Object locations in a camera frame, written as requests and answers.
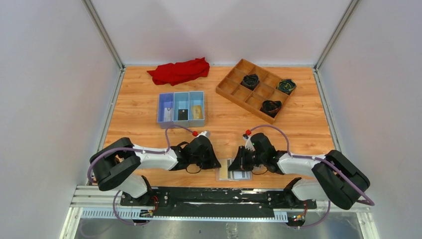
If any black yellow rolled sock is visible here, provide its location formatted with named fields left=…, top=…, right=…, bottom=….
left=276, top=79, right=296, bottom=95

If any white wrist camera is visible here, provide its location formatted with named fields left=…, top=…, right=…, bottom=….
left=242, top=129, right=255, bottom=151
left=192, top=130, right=211, bottom=138

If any black rolled sock in tray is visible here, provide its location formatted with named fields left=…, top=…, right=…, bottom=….
left=241, top=74, right=260, bottom=91

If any red cloth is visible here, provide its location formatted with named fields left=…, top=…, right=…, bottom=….
left=147, top=57, right=210, bottom=86

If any black red rolled sock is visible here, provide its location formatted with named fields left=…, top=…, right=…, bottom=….
left=260, top=100, right=282, bottom=118

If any brown wooden divided tray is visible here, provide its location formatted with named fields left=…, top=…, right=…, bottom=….
left=215, top=59, right=297, bottom=124

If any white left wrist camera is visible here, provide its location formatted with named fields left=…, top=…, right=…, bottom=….
left=192, top=130, right=211, bottom=138

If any blue three-compartment tray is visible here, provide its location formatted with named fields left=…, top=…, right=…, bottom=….
left=157, top=91, right=206, bottom=128

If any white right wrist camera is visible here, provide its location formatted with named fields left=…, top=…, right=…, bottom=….
left=242, top=129, right=255, bottom=151

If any white silver card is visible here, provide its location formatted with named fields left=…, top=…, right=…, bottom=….
left=163, top=107, right=173, bottom=121

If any gold card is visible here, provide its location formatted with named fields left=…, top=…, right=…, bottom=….
left=218, top=159, right=231, bottom=181
left=191, top=105, right=204, bottom=120

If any aluminium frame rail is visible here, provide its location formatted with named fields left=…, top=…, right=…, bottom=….
left=59, top=184, right=373, bottom=239

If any silver striped card in sleeve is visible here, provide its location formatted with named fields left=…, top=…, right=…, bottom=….
left=231, top=171, right=251, bottom=180

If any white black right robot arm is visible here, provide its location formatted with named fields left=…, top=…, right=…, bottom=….
left=228, top=133, right=370, bottom=210

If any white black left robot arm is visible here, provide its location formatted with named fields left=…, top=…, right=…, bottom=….
left=88, top=134, right=221, bottom=198

